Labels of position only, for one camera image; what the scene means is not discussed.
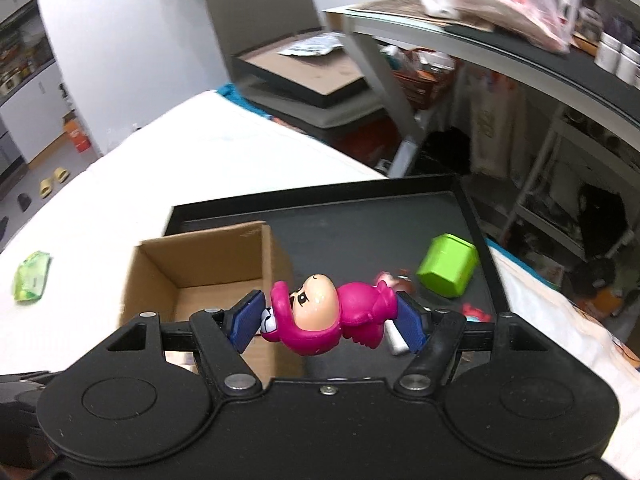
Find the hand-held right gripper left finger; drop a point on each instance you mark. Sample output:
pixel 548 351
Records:
pixel 247 321

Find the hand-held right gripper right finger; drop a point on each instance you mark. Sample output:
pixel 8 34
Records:
pixel 412 329

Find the small white toy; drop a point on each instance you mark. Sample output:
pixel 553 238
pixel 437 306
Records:
pixel 397 342

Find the brown-haired toy figure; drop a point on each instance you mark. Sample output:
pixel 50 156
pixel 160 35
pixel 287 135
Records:
pixel 401 284

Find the pink hooded toy figure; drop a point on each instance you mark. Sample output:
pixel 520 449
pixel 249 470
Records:
pixel 357 310

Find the red and blue toy figure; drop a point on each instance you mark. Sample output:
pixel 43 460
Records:
pixel 475 312

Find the cardboard box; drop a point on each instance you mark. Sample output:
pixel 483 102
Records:
pixel 210 265

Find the green hexagonal box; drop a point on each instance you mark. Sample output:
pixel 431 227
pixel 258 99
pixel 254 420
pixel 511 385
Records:
pixel 447 269

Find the black tray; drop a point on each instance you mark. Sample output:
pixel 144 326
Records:
pixel 360 230

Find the green wipes packet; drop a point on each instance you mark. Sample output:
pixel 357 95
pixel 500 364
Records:
pixel 32 276

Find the black bag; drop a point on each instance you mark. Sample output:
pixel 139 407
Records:
pixel 447 152

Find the black slipper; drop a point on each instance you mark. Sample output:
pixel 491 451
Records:
pixel 23 202
pixel 3 227

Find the beige tote bag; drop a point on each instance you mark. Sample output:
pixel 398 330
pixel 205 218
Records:
pixel 490 120

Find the yellow slipper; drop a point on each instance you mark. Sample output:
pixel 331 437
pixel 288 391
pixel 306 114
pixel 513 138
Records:
pixel 46 188
pixel 61 175

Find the blue cloth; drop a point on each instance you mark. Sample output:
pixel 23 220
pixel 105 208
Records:
pixel 237 97

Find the red basket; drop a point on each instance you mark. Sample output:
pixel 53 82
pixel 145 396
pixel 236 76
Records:
pixel 425 80

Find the orange box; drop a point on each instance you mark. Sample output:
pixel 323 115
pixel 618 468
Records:
pixel 77 136

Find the white plastic packet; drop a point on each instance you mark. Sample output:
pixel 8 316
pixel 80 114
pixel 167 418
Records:
pixel 307 47

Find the grey glass desk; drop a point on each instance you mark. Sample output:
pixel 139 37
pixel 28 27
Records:
pixel 500 55

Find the grey chair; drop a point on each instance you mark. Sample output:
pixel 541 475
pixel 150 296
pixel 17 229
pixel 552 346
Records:
pixel 260 5

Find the white plastic device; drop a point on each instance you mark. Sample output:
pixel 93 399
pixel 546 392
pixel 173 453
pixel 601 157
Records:
pixel 440 10

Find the white cabinet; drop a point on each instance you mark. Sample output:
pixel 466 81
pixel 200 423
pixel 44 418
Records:
pixel 25 85

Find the white jar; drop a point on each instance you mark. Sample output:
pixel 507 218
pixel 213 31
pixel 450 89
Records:
pixel 629 65
pixel 607 52

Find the clear plastic bag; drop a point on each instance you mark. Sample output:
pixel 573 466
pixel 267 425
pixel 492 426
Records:
pixel 500 0

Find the black picture frame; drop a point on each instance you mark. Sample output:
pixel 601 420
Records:
pixel 310 72

